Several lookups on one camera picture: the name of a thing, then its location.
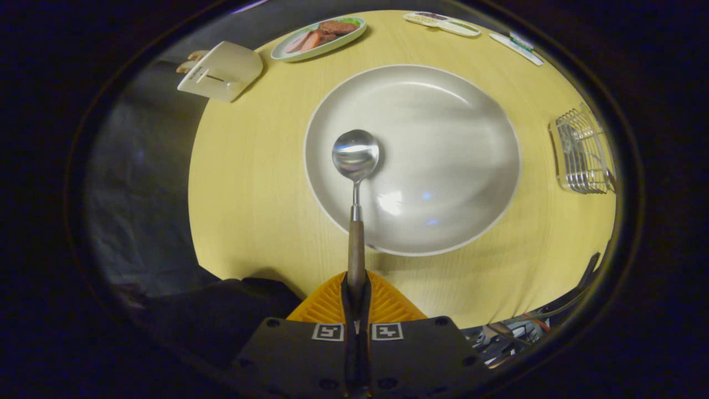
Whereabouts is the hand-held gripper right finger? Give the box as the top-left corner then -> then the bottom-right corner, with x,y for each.
354,270 -> 491,398

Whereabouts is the pink ham slice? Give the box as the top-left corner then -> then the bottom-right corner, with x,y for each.
284,32 -> 312,54

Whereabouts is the clutter of cables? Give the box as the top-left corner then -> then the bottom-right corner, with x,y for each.
463,252 -> 602,369

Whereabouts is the white toaster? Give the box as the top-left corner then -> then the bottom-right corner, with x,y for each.
177,40 -> 264,103

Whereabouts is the green-rimmed food plate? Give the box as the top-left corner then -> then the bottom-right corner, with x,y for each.
270,16 -> 367,62

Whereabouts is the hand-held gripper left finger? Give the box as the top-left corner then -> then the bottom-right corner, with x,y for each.
230,270 -> 358,398

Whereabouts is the dark cloth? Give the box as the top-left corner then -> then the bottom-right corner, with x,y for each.
125,277 -> 302,369

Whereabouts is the wooden-handled metal spoon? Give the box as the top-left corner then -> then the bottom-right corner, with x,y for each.
332,129 -> 381,303

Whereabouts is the brown meat slice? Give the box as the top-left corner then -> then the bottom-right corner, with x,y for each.
318,21 -> 359,36

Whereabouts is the clear plastic water bottle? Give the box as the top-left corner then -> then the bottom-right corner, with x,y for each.
508,31 -> 535,52

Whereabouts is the large white plate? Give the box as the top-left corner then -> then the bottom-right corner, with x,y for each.
304,64 -> 522,257

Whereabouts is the white square coaster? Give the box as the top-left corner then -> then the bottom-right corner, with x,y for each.
489,32 -> 544,67

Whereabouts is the white divided seasoning dish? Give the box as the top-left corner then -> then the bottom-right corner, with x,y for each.
403,11 -> 481,38

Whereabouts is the metal wire basket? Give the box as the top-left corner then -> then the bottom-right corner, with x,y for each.
548,101 -> 616,195

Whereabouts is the red sausage slice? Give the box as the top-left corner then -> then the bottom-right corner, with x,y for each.
300,30 -> 336,54

